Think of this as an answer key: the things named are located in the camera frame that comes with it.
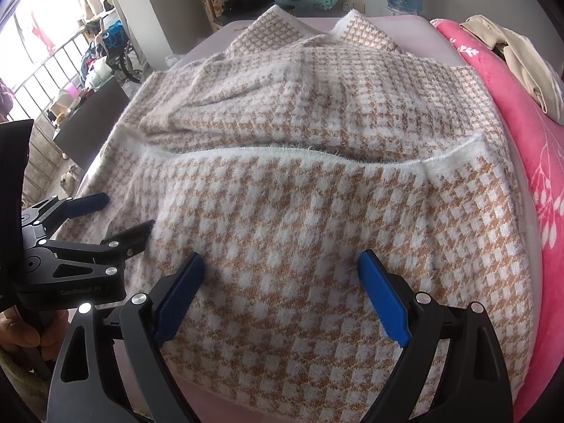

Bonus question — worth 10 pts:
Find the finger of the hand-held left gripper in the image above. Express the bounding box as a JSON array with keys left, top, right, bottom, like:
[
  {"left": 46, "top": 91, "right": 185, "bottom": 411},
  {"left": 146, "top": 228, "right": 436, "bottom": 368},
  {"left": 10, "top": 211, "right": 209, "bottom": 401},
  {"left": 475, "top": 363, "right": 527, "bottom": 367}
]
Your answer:
[
  {"left": 42, "top": 219, "right": 156, "bottom": 278},
  {"left": 20, "top": 192, "right": 111, "bottom": 234}
]

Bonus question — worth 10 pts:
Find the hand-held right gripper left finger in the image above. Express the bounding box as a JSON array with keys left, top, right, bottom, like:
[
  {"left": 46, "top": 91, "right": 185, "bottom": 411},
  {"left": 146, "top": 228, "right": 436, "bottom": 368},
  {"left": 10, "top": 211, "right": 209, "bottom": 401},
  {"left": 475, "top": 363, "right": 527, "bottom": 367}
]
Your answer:
[{"left": 46, "top": 251, "right": 206, "bottom": 423}]

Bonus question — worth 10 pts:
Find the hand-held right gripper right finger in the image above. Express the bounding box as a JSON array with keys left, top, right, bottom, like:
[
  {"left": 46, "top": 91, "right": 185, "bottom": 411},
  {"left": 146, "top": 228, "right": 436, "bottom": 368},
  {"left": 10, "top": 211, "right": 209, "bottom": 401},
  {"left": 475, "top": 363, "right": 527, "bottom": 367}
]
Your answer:
[{"left": 358, "top": 249, "right": 515, "bottom": 423}]

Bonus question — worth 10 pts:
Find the beige white houndstooth coat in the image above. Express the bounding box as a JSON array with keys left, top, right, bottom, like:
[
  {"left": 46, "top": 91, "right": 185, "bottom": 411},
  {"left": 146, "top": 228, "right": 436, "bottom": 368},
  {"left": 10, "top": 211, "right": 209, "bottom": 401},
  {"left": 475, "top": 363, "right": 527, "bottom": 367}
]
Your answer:
[{"left": 57, "top": 4, "right": 536, "bottom": 423}]

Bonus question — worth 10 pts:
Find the person's left hand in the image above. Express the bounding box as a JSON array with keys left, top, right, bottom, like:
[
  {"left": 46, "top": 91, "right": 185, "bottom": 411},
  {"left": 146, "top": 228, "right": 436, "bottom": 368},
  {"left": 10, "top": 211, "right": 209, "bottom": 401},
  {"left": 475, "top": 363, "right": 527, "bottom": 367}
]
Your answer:
[{"left": 0, "top": 307, "right": 44, "bottom": 355}]

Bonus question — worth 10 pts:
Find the dark grey board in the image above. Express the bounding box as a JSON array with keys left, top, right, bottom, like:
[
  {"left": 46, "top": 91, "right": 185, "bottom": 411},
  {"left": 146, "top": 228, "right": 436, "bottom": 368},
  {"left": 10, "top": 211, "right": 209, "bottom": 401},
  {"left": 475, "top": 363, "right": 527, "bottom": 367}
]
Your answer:
[{"left": 53, "top": 79, "right": 130, "bottom": 170}]

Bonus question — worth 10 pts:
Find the metal window railing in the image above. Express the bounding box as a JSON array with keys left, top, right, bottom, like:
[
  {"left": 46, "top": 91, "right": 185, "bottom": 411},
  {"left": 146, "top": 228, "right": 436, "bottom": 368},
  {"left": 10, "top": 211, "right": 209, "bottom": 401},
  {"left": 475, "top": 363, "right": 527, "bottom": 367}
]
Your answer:
[{"left": 13, "top": 22, "right": 106, "bottom": 195}]

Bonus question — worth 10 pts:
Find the white bag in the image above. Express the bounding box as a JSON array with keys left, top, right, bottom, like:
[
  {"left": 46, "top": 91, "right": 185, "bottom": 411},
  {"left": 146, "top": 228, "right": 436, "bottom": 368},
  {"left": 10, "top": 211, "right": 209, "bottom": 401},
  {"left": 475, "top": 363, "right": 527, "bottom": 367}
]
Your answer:
[{"left": 84, "top": 57, "right": 113, "bottom": 91}]

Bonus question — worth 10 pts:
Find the wheelchair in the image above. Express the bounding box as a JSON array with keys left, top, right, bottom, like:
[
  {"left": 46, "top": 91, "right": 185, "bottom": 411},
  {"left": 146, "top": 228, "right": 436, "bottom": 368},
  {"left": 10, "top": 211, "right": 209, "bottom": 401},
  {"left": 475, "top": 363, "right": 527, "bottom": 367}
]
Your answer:
[{"left": 94, "top": 13, "right": 146, "bottom": 84}]

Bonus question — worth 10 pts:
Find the hanging red cloth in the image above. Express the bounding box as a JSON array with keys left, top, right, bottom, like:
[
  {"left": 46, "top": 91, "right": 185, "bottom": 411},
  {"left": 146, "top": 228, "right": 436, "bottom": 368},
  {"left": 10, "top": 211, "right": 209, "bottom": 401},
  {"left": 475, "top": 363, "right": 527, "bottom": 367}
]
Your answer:
[{"left": 31, "top": 11, "right": 56, "bottom": 49}]

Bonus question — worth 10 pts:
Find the pink floral blanket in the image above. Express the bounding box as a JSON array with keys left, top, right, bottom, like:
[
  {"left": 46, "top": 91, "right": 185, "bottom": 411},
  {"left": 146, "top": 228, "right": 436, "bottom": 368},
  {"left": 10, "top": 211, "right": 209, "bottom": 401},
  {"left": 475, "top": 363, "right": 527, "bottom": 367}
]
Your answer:
[{"left": 429, "top": 18, "right": 564, "bottom": 423}]

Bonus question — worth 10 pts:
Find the black cloth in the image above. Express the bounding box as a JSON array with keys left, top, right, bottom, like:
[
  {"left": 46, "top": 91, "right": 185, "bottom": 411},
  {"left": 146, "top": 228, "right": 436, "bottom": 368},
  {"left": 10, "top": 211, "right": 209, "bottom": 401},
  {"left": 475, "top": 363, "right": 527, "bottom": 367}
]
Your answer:
[{"left": 224, "top": 0, "right": 276, "bottom": 14}]

